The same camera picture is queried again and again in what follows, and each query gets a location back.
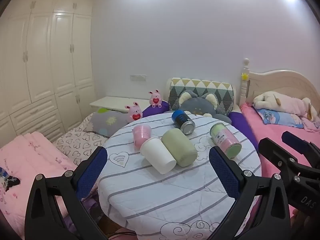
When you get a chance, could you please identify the grey cat plush pillow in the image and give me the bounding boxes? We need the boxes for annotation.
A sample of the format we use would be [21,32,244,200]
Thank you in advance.
[175,91,232,124]

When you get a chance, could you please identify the cream bed headboard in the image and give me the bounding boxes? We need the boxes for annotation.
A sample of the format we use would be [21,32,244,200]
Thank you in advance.
[239,58,320,105]

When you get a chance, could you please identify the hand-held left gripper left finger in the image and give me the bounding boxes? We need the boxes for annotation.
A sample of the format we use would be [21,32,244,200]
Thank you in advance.
[24,146,108,240]

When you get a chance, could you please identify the pink and green labelled cup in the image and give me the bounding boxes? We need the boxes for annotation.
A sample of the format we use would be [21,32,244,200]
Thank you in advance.
[209,124,242,159]

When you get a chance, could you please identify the pink rabbit plush toy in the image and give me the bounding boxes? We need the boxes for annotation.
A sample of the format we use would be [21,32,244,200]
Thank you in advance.
[124,102,143,123]
[149,89,162,108]

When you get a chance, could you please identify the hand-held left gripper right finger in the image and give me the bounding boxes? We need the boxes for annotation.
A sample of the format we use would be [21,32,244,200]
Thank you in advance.
[207,145,292,240]

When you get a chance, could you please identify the white nightstand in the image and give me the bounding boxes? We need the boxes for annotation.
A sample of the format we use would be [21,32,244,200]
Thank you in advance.
[89,96,150,113]

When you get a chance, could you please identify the pink bed sheet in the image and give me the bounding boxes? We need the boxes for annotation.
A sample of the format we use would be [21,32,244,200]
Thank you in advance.
[240,104,320,215]

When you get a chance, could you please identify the heart print blanket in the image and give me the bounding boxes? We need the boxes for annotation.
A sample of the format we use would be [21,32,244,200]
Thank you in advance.
[52,112,110,165]

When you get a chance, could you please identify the blue cartoon pillow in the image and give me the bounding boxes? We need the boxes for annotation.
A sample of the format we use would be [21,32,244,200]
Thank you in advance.
[255,107,304,129]

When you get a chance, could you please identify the dark printed cloth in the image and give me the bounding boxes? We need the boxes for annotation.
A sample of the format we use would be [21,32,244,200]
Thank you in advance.
[0,166,20,188]

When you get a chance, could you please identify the white plush dog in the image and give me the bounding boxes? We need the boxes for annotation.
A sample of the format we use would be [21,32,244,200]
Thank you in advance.
[252,91,318,120]

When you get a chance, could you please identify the pink quilt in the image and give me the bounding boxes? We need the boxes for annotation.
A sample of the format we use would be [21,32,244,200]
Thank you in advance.
[0,131,100,238]

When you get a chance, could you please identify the white cup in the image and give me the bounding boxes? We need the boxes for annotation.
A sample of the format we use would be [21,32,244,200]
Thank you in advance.
[139,137,177,175]

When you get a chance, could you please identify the triangle patterned cushion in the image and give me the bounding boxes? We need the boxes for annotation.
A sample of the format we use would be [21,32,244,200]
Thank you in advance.
[169,77,237,113]

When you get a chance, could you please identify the blue metal can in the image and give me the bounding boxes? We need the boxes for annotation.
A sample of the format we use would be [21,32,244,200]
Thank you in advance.
[171,110,195,135]

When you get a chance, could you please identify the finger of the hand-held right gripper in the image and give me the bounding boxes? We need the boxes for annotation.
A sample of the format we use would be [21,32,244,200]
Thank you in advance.
[258,137,313,182]
[281,131,320,167]

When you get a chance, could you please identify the striped white tablecloth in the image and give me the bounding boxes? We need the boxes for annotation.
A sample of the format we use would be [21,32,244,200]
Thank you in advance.
[96,112,262,240]

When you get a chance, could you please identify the white wardrobe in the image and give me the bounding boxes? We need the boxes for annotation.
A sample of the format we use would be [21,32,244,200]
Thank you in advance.
[0,0,97,143]

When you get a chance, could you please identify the grey flower pillow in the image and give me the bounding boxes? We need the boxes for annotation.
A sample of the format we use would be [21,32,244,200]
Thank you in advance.
[84,108,130,138]

